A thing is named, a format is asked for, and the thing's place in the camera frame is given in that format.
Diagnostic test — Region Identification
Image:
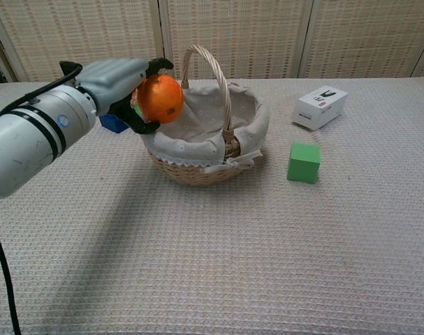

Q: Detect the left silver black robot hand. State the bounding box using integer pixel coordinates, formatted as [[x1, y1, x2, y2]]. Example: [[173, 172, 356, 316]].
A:
[[74, 57, 175, 135]]

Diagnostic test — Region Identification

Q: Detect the orange fruit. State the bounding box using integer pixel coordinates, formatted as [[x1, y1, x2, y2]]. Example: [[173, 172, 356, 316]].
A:
[[137, 74, 185, 125]]

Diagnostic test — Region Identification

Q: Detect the beige woven screen panel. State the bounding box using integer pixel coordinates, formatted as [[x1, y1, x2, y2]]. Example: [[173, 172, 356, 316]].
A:
[[300, 0, 424, 79], [0, 0, 166, 84], [159, 0, 313, 80]]

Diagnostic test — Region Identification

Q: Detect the fabric-lined basket with handle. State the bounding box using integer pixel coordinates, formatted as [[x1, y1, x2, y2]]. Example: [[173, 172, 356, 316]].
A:
[[141, 44, 271, 187]]

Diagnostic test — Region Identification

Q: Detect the blue toy building brick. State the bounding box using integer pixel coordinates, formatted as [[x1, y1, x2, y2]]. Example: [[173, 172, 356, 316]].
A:
[[99, 112, 129, 135]]

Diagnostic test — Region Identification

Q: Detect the beige waffle weave tablecloth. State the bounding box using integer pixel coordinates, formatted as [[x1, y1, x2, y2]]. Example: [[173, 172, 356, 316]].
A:
[[0, 74, 424, 335]]

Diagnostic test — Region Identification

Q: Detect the green cube block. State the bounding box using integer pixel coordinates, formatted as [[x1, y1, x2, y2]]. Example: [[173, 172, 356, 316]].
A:
[[286, 142, 322, 185]]

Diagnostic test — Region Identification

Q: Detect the white cardboard product box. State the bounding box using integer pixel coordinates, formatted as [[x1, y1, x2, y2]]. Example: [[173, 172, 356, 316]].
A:
[[291, 84, 349, 132]]

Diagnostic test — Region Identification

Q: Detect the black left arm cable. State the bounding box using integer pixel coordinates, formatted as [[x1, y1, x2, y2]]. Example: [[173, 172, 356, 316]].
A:
[[0, 60, 84, 335]]

